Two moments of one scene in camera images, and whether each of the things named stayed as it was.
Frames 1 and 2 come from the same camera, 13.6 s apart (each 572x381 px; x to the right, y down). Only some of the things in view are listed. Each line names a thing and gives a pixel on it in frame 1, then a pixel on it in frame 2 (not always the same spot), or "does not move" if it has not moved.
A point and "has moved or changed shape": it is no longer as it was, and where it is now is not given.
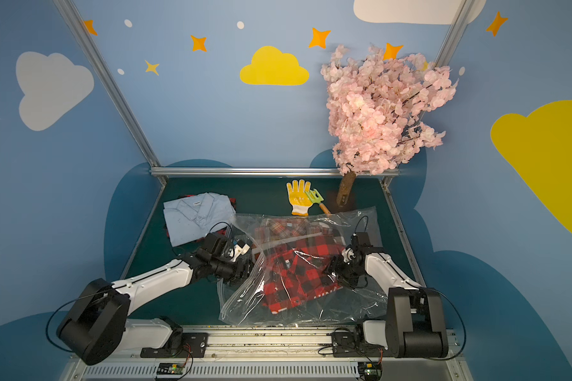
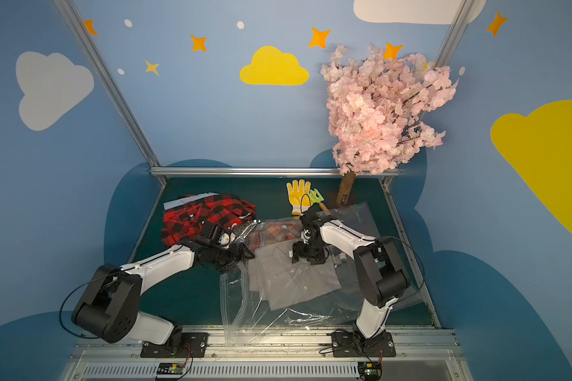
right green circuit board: [370, 371] does not move
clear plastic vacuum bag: [291, 284] has moved or changed shape
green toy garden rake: [316, 198] does not move
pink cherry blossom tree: [373, 111] does not move
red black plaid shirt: [299, 271] to [183, 222]
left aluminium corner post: [73, 19] does not move
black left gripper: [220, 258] to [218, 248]
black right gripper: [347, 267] to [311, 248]
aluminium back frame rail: [259, 172] does not move
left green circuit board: [170, 368] does not move
